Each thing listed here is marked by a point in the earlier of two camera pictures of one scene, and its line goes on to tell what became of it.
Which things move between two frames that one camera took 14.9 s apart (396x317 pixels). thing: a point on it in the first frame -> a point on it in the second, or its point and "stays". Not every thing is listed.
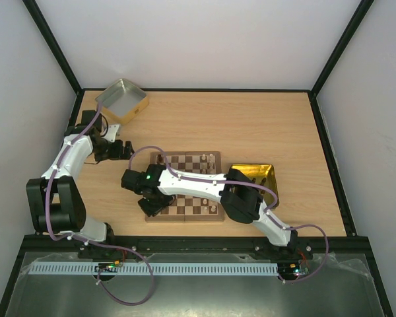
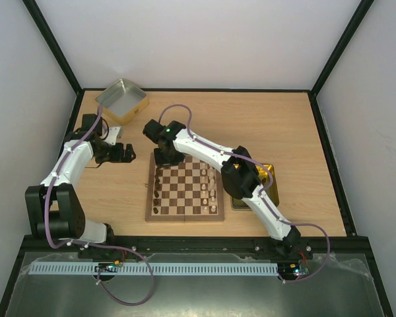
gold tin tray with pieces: x=262 y=174 stays
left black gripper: x=117 y=154 stays
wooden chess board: x=188 y=208 stays
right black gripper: x=155 y=202 -> x=168 y=158
